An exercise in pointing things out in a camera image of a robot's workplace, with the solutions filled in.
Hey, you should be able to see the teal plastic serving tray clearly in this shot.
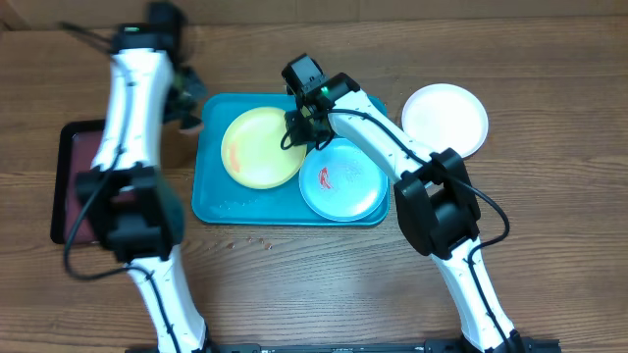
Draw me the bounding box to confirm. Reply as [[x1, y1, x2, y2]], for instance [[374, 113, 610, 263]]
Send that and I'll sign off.
[[191, 93, 391, 227]]

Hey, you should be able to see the white plastic plate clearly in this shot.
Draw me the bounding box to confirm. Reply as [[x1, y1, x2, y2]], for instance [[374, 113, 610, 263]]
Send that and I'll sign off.
[[401, 83, 490, 158]]

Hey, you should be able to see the dark red black-rimmed tray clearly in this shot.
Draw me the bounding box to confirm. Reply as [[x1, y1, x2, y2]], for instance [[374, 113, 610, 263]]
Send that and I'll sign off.
[[50, 120, 105, 244]]

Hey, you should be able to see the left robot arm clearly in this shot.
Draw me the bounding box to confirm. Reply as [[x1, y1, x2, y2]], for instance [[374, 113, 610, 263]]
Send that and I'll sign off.
[[63, 1, 212, 352]]

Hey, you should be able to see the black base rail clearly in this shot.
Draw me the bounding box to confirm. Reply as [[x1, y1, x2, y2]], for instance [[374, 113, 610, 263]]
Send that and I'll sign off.
[[125, 337, 562, 353]]

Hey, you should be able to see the yellow-green plastic plate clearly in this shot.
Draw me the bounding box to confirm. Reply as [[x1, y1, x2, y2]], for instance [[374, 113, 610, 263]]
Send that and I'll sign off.
[[221, 107, 307, 189]]

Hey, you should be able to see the light blue plastic plate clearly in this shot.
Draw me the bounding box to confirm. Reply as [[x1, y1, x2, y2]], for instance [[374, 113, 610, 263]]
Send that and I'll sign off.
[[298, 138, 390, 227]]

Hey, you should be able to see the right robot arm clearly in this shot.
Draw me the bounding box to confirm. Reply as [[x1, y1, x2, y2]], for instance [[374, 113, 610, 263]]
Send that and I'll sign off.
[[282, 69, 526, 352]]

